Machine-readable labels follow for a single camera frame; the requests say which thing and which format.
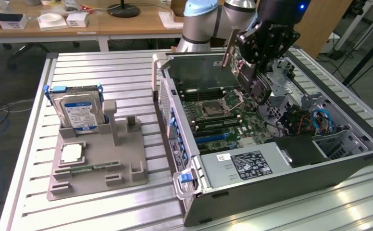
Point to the blue expansion slot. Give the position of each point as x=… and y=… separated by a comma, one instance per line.
x=211, y=138

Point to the wooden cabinet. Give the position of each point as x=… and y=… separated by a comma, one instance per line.
x=327, y=29

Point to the white square holder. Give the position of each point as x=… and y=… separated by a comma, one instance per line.
x=53, y=22

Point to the white box with black lid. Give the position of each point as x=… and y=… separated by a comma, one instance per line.
x=11, y=22

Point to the plain white box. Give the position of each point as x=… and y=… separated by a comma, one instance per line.
x=78, y=20

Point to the grey parts rack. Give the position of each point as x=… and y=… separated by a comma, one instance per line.
x=103, y=154

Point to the black chassis intrusion switch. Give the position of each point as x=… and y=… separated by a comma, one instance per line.
x=174, y=92

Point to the perforated metal disk bay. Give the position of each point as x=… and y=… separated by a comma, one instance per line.
x=283, y=106

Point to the brown cardboard box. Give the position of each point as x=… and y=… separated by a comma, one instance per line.
x=178, y=7

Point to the blue case latch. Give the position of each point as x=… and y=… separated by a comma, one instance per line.
x=185, y=178

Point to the wooden desk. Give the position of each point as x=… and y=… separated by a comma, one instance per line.
x=126, y=24

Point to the grey power supply unit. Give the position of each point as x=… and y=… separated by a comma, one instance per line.
x=219, y=173

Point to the green motherboard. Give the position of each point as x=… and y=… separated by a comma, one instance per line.
x=247, y=134

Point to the black round lamp base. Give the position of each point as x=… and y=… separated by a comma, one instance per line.
x=125, y=10

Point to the hard disk in blue caddy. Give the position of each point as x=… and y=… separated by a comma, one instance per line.
x=78, y=113

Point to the black slanted stand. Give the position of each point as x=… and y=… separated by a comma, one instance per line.
x=366, y=53

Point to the installed RAM stick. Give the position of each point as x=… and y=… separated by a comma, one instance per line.
x=219, y=124

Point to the open black PC case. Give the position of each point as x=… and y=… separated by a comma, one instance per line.
x=270, y=199

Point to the black office chair base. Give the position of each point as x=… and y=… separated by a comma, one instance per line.
x=23, y=51

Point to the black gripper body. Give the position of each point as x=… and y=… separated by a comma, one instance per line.
x=279, y=16

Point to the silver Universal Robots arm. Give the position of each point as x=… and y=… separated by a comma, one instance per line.
x=199, y=26

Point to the graphics card with metal bracket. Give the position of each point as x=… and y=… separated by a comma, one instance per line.
x=259, y=91

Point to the open metal socket cover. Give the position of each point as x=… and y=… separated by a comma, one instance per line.
x=233, y=99

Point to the white paper booklet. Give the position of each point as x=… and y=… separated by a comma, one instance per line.
x=171, y=21

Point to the silver CPU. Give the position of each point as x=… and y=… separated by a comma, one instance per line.
x=71, y=154

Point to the CPU socket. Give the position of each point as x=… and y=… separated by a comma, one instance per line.
x=211, y=109

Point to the green RAM stick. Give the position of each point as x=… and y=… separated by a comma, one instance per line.
x=87, y=167

